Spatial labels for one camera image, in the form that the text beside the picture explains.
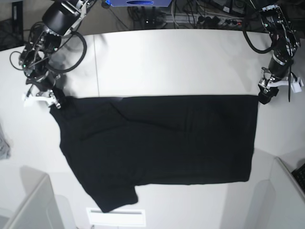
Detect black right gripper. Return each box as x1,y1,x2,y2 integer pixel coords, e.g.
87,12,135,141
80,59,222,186
26,71,71,109

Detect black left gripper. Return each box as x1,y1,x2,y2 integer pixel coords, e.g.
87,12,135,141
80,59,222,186
258,67,289,104

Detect black T-shirt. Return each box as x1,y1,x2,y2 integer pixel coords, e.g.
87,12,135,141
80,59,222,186
50,95,258,213

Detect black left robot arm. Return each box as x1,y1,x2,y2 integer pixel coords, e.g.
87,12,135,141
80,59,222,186
242,4,304,104

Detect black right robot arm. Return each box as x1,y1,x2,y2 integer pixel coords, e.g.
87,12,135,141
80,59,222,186
16,0,96,109

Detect grey cloth pile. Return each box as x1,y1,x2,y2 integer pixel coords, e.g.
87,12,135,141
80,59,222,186
0,128,11,160

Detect black keyboard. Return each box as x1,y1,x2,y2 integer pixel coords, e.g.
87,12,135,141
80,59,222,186
292,164,305,191

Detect blue box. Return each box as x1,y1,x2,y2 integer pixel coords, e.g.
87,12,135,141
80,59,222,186
105,0,172,7

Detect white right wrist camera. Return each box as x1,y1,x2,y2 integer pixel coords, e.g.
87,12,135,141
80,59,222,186
22,92,53,107

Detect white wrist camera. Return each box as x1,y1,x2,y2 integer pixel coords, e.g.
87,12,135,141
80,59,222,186
22,92,53,107
267,77,304,93

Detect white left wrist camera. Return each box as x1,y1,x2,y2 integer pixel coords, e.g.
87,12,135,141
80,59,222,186
267,77,304,93

